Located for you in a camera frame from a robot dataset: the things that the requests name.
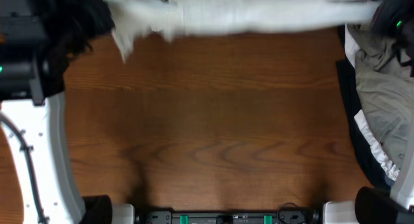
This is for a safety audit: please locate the left black cable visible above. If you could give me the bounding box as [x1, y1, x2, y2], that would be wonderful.
[0, 113, 49, 224]

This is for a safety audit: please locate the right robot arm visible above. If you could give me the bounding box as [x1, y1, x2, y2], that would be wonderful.
[323, 0, 413, 223]

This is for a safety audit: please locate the olive grey garment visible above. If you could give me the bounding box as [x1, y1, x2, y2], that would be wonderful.
[345, 25, 413, 168]

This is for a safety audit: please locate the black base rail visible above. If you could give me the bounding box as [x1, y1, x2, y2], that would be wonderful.
[135, 203, 322, 224]

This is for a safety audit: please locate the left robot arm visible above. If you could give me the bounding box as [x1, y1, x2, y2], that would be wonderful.
[1, 0, 135, 223]

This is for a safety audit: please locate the white garment under pile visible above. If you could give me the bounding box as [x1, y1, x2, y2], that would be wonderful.
[343, 23, 401, 182]

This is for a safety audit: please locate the white t-shirt with black print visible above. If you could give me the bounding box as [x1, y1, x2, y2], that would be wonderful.
[86, 0, 382, 60]

